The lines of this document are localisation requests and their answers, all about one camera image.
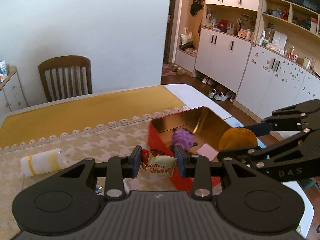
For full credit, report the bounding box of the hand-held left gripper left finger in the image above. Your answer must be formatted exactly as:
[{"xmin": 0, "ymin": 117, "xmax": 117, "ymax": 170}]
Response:
[{"xmin": 59, "ymin": 145, "xmax": 143, "ymax": 200}]

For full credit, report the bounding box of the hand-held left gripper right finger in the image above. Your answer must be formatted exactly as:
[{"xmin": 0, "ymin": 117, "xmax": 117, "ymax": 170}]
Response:
[{"xmin": 174, "ymin": 145, "xmax": 261, "ymax": 198}]

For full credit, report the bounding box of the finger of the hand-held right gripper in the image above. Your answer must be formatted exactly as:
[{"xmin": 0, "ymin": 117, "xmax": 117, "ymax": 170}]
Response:
[
  {"xmin": 217, "ymin": 131, "xmax": 320, "ymax": 183},
  {"xmin": 246, "ymin": 99, "xmax": 320, "ymax": 137}
]

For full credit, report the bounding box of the red white snack packet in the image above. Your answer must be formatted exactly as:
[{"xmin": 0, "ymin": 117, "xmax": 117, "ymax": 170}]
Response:
[{"xmin": 140, "ymin": 149, "xmax": 178, "ymax": 179}]

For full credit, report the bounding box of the orange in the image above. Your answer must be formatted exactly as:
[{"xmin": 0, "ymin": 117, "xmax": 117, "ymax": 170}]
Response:
[{"xmin": 219, "ymin": 127, "xmax": 258, "ymax": 152}]

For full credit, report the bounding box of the red tin box gold inside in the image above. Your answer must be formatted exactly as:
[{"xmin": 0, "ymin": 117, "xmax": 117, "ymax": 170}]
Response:
[{"xmin": 147, "ymin": 106, "xmax": 235, "ymax": 196}]

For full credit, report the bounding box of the white yellow roller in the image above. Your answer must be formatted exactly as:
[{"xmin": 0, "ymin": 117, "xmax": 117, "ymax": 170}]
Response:
[{"xmin": 20, "ymin": 149, "xmax": 69, "ymax": 177}]

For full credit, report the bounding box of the purple spiky ball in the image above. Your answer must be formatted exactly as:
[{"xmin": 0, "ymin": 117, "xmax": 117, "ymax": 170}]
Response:
[{"xmin": 171, "ymin": 129, "xmax": 195, "ymax": 148}]

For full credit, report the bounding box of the pink note pad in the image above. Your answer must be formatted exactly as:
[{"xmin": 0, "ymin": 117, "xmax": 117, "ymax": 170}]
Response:
[{"xmin": 197, "ymin": 144, "xmax": 218, "ymax": 161}]

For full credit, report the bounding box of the white shelving unit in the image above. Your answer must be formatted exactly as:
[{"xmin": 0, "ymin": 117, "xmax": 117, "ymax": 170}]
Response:
[{"xmin": 235, "ymin": 0, "xmax": 320, "ymax": 120}]

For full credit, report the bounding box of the yellow table runner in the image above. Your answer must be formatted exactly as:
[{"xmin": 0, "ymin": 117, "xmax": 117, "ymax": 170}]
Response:
[{"xmin": 0, "ymin": 85, "xmax": 190, "ymax": 149}]

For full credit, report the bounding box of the tall white cabinet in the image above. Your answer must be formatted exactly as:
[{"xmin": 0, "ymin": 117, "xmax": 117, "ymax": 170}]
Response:
[{"xmin": 195, "ymin": 0, "xmax": 265, "ymax": 94}]

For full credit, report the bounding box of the red patterned rug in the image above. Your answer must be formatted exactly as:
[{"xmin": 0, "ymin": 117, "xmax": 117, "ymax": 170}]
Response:
[{"xmin": 162, "ymin": 64, "xmax": 179, "ymax": 77}]

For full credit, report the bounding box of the white entry bench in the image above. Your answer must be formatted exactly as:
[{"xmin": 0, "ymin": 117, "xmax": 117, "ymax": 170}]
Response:
[{"xmin": 175, "ymin": 47, "xmax": 198, "ymax": 77}]

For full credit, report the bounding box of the white tote bag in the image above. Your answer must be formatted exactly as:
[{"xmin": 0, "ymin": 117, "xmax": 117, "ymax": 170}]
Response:
[{"xmin": 180, "ymin": 27, "xmax": 193, "ymax": 46}]

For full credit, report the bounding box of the brown wooden chair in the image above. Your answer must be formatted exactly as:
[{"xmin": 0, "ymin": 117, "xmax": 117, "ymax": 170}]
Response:
[{"xmin": 38, "ymin": 55, "xmax": 93, "ymax": 103}]

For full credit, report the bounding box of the dark brown door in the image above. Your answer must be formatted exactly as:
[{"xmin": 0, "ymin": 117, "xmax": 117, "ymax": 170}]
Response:
[{"xmin": 166, "ymin": 0, "xmax": 173, "ymax": 63}]

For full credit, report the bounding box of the white drawer cabinet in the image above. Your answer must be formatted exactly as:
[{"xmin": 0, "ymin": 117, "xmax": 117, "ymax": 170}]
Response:
[{"xmin": 0, "ymin": 66, "xmax": 28, "ymax": 117}]

